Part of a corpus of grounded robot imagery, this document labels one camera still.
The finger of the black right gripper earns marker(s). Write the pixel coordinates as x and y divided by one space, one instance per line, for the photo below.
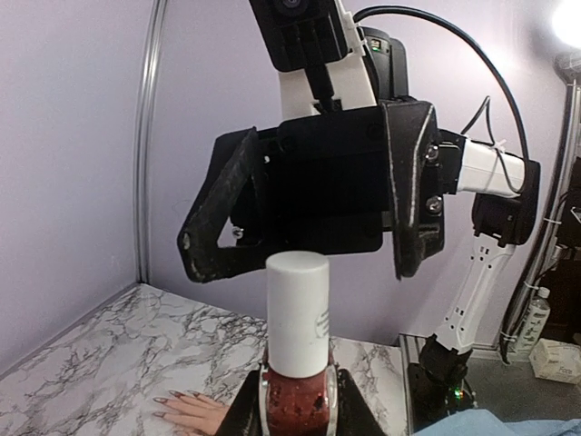
237 159
417 234

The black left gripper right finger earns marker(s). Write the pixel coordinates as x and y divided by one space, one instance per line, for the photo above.
355 418

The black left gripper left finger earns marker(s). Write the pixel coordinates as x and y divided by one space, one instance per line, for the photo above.
243 417

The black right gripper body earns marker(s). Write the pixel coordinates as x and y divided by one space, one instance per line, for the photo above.
327 184

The dark red nail polish bottle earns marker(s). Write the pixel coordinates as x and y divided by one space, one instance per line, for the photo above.
305 406

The white nail polish cap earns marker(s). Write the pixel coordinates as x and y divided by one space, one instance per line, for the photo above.
298 319

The forearm in blue sleeve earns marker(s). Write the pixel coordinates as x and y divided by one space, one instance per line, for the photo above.
484 422

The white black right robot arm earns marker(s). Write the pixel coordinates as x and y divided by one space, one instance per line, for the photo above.
505 187

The person's hand with painted nails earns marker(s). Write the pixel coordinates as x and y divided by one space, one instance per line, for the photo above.
191 413

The clear plastic water bottle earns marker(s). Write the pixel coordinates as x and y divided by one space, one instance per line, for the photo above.
534 322

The white tissue box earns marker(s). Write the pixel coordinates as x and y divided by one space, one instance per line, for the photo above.
556 361

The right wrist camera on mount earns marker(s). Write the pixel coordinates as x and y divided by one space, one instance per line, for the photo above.
319 54

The aluminium corner post right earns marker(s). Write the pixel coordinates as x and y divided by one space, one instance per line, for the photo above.
142 140

